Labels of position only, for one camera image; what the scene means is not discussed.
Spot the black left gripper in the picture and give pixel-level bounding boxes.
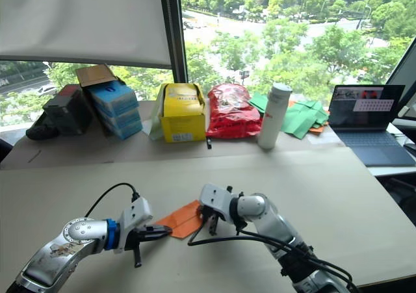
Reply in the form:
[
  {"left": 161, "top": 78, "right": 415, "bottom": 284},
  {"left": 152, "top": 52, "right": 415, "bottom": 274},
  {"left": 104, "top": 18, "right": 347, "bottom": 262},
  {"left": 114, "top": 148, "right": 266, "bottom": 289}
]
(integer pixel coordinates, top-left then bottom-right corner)
[{"left": 124, "top": 225, "right": 174, "bottom": 269}]

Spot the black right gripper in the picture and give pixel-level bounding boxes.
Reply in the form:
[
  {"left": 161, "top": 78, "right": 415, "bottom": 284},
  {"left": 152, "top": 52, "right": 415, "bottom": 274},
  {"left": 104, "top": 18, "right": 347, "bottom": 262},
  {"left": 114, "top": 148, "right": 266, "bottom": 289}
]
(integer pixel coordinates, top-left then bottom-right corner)
[{"left": 196, "top": 204, "right": 227, "bottom": 236}]

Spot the green paper sheet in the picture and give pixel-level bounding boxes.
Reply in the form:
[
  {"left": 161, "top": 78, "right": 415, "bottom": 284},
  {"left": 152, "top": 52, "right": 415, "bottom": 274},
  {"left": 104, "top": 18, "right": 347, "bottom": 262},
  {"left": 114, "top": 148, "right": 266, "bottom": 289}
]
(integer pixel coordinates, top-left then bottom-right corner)
[{"left": 248, "top": 92, "right": 270, "bottom": 116}]

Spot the red plastic bag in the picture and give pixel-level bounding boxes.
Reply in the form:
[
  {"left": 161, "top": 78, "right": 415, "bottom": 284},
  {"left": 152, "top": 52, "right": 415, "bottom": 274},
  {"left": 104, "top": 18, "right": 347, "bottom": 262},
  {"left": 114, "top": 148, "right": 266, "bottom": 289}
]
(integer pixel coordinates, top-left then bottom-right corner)
[{"left": 205, "top": 83, "right": 263, "bottom": 140}]

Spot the yellow cardboard box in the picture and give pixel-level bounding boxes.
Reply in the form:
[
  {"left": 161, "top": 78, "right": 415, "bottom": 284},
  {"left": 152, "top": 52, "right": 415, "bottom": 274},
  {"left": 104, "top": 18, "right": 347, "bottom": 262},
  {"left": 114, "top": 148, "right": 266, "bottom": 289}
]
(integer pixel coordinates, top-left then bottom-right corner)
[{"left": 160, "top": 82, "right": 208, "bottom": 144}]

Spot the white green paper bag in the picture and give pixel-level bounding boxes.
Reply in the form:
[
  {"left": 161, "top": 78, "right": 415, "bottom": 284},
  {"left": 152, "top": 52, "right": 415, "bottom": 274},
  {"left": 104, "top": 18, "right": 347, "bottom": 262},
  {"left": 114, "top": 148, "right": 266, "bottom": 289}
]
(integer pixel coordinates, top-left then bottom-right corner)
[{"left": 148, "top": 100, "right": 165, "bottom": 142}]

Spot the blue carton box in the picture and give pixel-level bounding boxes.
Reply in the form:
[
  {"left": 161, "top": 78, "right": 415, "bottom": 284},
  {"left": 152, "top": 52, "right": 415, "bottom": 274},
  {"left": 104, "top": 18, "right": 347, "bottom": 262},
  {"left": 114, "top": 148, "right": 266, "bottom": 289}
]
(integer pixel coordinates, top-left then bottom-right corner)
[
  {"left": 87, "top": 80, "right": 140, "bottom": 118},
  {"left": 96, "top": 108, "right": 143, "bottom": 130},
  {"left": 103, "top": 120, "right": 144, "bottom": 142}
]

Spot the white cylindrical bottle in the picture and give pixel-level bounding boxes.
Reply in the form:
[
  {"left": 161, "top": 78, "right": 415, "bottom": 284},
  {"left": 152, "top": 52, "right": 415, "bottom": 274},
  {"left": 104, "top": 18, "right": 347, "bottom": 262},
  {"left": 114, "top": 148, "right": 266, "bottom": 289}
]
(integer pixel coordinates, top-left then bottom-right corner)
[{"left": 257, "top": 82, "right": 293, "bottom": 150}]

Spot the green paper pile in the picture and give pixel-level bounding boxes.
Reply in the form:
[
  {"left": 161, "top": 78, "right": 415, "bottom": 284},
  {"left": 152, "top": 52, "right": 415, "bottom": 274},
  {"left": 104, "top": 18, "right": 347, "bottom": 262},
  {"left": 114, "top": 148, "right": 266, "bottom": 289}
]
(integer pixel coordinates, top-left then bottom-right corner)
[{"left": 280, "top": 99, "right": 331, "bottom": 140}]

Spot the black rounded object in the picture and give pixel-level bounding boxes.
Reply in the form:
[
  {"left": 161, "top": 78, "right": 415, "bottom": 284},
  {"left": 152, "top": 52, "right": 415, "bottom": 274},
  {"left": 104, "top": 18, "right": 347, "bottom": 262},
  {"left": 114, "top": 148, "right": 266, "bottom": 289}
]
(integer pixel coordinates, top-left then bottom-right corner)
[{"left": 25, "top": 116, "right": 60, "bottom": 142}]

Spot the dark box with red top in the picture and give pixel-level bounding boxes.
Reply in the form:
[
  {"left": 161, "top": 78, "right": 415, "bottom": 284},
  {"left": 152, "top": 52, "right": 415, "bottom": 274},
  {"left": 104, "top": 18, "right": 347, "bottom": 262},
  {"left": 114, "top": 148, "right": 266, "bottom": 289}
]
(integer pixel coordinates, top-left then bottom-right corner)
[{"left": 42, "top": 84, "right": 92, "bottom": 136}]

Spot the brown cardboard box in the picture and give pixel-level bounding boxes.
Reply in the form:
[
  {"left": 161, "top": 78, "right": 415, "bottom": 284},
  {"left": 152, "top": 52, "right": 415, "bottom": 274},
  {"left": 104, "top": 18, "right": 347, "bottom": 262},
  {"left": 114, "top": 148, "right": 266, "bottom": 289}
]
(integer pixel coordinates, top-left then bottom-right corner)
[{"left": 75, "top": 63, "right": 118, "bottom": 88}]

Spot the dark grey laptop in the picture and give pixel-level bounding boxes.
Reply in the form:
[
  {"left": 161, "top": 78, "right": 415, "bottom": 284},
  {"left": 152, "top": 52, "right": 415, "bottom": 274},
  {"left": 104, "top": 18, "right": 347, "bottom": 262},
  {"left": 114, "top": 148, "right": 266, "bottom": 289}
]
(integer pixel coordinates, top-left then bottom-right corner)
[{"left": 326, "top": 84, "right": 416, "bottom": 168}]

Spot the black office chair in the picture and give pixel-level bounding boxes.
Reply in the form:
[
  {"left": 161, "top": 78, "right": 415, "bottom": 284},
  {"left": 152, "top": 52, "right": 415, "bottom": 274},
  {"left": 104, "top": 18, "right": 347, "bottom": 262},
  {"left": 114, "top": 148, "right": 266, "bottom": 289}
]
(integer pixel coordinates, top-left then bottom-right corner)
[{"left": 382, "top": 175, "right": 416, "bottom": 223}]

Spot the white roller blind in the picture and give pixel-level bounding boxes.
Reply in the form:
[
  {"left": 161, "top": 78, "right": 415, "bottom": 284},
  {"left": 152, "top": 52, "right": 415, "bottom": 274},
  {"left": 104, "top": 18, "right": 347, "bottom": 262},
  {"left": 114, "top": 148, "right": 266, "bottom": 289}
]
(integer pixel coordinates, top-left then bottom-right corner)
[{"left": 0, "top": 0, "right": 173, "bottom": 70}]

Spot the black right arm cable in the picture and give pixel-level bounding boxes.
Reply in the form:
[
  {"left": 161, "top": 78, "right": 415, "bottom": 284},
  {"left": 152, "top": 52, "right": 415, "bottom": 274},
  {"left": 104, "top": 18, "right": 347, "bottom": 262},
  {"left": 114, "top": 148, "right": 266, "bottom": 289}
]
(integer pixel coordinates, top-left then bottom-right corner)
[{"left": 187, "top": 223, "right": 361, "bottom": 293}]

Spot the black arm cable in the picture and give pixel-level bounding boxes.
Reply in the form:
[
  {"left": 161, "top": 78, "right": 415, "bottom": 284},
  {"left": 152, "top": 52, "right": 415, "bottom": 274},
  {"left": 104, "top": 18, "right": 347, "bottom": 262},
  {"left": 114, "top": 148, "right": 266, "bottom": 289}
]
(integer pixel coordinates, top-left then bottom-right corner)
[
  {"left": 187, "top": 223, "right": 361, "bottom": 293},
  {"left": 84, "top": 182, "right": 141, "bottom": 218}
]

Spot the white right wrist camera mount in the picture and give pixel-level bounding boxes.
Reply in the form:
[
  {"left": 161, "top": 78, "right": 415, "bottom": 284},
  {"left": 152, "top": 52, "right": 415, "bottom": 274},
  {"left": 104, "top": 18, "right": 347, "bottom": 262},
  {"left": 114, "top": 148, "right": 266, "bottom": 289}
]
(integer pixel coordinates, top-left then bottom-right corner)
[{"left": 198, "top": 183, "right": 235, "bottom": 224}]

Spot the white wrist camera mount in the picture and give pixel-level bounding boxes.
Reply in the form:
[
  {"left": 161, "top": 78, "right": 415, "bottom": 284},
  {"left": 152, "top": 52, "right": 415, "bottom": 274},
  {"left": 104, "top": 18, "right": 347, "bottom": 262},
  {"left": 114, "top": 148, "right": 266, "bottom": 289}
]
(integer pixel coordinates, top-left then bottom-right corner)
[
  {"left": 198, "top": 183, "right": 235, "bottom": 224},
  {"left": 112, "top": 196, "right": 154, "bottom": 254}
]

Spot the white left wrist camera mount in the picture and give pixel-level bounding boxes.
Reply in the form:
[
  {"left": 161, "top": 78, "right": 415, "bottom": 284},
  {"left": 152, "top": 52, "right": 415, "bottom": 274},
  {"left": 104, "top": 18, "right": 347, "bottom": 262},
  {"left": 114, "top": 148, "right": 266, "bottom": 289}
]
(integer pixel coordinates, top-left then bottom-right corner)
[{"left": 112, "top": 196, "right": 154, "bottom": 254}]

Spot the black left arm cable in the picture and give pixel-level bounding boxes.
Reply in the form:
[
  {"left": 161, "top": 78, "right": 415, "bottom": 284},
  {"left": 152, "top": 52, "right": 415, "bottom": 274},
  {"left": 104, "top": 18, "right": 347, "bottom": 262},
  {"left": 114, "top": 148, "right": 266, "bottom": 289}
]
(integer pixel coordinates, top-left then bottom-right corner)
[{"left": 84, "top": 182, "right": 141, "bottom": 218}]

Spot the dark window frame post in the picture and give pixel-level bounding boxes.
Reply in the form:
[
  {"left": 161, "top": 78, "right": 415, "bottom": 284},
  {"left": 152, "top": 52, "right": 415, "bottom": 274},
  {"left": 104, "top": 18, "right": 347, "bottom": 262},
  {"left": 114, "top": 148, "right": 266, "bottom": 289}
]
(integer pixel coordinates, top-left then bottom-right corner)
[{"left": 158, "top": 0, "right": 190, "bottom": 84}]

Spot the dark slanted window frame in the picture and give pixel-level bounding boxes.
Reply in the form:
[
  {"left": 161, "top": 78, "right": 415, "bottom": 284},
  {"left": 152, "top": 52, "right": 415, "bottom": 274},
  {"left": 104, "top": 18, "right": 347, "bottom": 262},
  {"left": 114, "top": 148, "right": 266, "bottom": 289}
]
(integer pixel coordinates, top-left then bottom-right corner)
[{"left": 384, "top": 35, "right": 416, "bottom": 120}]

